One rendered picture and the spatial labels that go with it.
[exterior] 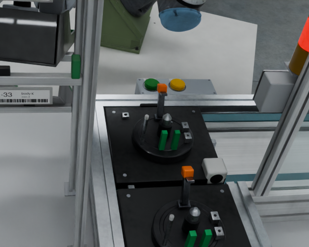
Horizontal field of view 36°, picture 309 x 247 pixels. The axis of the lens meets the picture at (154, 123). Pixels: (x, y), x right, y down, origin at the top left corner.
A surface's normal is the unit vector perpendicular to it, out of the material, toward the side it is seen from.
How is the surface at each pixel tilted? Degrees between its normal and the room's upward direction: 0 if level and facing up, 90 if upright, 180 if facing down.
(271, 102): 90
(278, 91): 90
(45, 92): 90
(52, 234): 0
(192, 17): 117
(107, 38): 90
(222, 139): 0
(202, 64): 0
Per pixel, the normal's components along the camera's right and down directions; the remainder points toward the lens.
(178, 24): 0.07, 0.94
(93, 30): 0.18, 0.68
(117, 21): -0.15, 0.65
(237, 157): 0.15, -0.73
